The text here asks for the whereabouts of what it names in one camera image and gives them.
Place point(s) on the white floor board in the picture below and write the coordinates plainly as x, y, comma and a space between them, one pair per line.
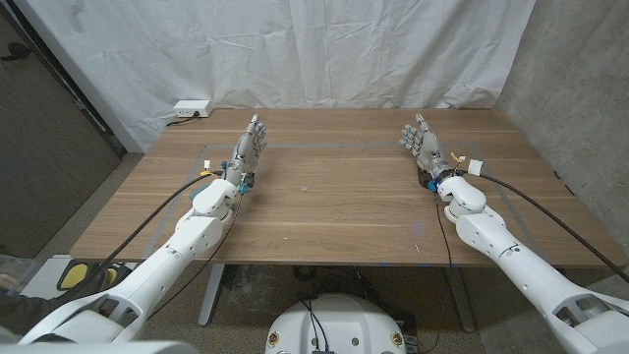
44, 280

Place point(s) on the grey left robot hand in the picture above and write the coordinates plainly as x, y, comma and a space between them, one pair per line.
247, 150

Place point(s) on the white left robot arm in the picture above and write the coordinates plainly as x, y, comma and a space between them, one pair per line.
162, 260

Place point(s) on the yellow and black foot pedal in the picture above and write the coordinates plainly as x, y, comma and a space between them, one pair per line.
74, 275

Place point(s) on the clear plastic bin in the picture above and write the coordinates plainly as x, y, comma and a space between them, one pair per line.
15, 273

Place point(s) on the dark brown door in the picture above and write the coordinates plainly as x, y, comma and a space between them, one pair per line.
44, 157

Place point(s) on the grey metal table leg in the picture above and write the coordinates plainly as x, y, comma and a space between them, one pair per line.
211, 295
461, 300

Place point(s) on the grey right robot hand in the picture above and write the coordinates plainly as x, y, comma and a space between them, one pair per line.
426, 145

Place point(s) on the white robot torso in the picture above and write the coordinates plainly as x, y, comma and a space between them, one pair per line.
339, 324

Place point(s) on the white power strip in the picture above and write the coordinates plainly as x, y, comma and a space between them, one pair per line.
192, 108

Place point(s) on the white wrinkled backdrop cloth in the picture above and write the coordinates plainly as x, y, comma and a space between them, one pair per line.
304, 54

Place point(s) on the black round object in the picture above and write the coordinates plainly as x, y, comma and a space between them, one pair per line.
422, 178

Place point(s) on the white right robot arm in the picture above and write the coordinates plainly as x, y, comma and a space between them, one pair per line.
516, 265

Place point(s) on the person's dark-clothed leg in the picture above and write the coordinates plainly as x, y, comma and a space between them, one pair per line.
29, 310

